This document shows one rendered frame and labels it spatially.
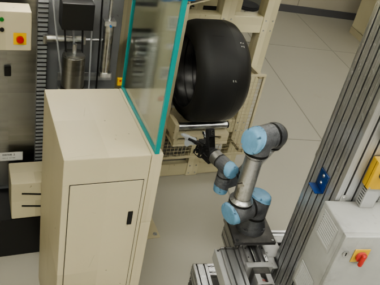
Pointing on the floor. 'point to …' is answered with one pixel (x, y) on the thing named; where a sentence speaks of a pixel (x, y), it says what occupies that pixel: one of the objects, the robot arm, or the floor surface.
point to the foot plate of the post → (152, 230)
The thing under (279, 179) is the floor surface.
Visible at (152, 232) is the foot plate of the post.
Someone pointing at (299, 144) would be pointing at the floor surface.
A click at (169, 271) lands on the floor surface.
